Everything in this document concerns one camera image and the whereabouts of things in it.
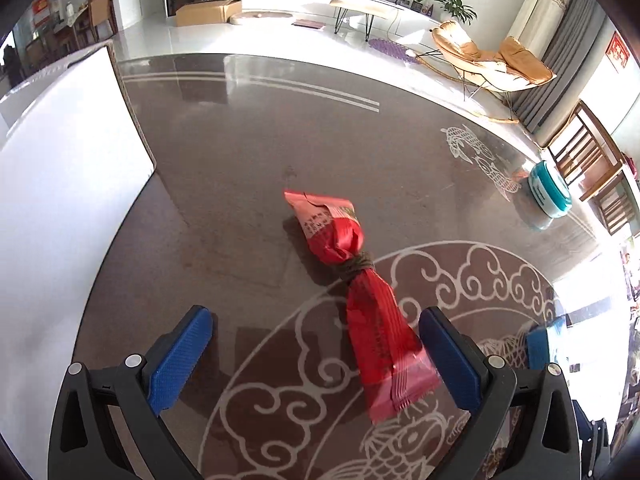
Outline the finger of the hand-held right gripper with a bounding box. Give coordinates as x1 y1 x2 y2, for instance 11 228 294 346
526 322 571 373
571 400 613 480

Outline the large leafy potted plant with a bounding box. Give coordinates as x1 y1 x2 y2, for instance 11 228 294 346
435 0 476 23

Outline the red snack packet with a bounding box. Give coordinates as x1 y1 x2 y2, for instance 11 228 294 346
284 190 442 426

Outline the beige oval floor cushion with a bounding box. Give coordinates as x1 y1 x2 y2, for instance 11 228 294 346
229 9 295 26

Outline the covered standing air conditioner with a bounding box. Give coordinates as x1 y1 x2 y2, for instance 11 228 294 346
515 0 571 56

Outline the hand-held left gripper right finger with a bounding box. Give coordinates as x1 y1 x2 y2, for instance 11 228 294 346
419 306 581 480

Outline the teal round tin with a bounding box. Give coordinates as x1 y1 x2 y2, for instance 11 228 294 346
528 161 573 218

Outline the red wall decoration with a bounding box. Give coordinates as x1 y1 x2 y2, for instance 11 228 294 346
605 31 630 68

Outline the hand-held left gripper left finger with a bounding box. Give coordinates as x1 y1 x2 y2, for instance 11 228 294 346
47 305 213 480

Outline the grey curtain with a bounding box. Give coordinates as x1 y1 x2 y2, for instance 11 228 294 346
515 0 608 133

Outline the cardboard box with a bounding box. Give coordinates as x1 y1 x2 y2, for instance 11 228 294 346
175 0 242 27

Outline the orange lounge chair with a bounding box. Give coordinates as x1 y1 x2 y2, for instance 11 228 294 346
432 21 557 93

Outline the purple round floor cushion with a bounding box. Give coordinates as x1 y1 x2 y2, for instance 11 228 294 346
368 37 418 63

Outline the wooden slatted dining chair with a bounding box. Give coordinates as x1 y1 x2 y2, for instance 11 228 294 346
547 100 626 201
597 170 640 236

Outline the brown wooden chair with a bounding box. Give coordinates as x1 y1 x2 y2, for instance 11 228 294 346
87 0 118 41

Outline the white container box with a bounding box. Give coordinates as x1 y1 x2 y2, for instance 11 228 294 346
0 40 157 386

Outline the wooden bench with metal legs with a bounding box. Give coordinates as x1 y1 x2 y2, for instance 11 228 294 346
330 0 401 41

